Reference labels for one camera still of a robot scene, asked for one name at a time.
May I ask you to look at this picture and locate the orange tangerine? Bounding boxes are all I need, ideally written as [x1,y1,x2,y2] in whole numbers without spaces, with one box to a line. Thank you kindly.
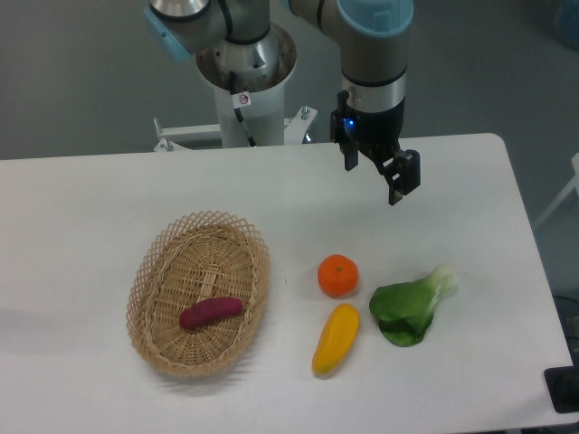
[317,254,359,297]

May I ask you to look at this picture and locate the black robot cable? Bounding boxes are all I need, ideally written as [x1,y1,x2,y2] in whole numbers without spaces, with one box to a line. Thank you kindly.
[228,71,258,148]

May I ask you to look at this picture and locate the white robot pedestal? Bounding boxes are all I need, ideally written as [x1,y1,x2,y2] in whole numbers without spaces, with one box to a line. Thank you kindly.
[154,24,318,152]

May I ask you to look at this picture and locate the oval wicker basket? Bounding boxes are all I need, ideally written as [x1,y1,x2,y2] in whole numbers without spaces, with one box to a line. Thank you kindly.
[126,211,270,378]

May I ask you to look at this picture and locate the black device at table edge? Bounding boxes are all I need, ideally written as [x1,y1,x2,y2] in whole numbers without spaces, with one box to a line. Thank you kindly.
[544,366,578,414]

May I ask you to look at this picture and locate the green bok choy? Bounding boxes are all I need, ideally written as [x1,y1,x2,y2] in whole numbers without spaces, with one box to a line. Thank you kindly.
[369,265,458,347]

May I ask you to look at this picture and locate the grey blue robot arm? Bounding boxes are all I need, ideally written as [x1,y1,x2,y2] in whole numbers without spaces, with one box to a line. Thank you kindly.
[144,1,421,203]

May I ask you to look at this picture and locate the purple sweet potato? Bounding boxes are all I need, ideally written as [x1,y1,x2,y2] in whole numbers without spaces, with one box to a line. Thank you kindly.
[178,297,243,330]

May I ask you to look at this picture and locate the white furniture frame right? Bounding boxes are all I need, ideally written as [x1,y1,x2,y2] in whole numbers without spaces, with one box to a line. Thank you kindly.
[531,154,579,231]

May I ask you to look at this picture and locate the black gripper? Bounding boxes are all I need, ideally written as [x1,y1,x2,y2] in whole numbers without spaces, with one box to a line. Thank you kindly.
[330,90,421,206]

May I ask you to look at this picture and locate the yellow mango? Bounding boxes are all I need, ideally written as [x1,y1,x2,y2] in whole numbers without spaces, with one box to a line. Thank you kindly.
[311,303,360,376]

